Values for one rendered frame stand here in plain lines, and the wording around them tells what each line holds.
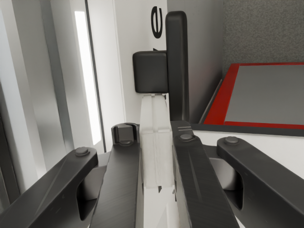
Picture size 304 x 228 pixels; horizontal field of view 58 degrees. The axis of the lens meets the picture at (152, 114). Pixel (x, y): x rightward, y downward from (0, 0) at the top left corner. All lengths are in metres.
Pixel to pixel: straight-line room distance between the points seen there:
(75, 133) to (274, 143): 0.25
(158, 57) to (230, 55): 0.92
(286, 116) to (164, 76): 0.30
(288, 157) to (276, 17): 0.78
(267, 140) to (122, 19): 0.23
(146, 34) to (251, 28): 0.88
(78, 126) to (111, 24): 0.06
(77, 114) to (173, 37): 0.07
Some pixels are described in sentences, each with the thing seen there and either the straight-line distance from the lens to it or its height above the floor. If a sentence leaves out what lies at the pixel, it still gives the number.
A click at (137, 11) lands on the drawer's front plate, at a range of 0.20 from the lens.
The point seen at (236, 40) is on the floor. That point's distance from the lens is 1.08.
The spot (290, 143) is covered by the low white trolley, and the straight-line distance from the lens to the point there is 0.35.
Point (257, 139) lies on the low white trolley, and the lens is 0.35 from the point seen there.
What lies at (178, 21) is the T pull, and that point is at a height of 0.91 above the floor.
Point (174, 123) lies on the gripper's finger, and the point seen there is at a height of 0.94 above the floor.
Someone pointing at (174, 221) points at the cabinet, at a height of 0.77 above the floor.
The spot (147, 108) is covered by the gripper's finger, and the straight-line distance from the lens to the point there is 0.16.
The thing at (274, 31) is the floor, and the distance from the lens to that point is 1.08.
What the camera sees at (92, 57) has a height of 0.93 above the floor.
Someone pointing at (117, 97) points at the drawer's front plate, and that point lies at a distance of 0.17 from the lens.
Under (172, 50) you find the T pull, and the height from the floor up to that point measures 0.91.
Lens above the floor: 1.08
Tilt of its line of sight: 63 degrees down
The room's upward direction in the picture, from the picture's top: 133 degrees counter-clockwise
